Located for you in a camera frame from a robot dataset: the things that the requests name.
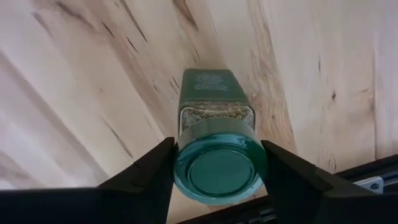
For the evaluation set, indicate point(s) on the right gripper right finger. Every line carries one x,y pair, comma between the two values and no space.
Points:
304,199

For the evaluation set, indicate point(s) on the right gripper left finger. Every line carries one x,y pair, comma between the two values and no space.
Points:
140,193

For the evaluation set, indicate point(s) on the green-lidded herb spice jar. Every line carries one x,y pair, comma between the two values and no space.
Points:
217,168

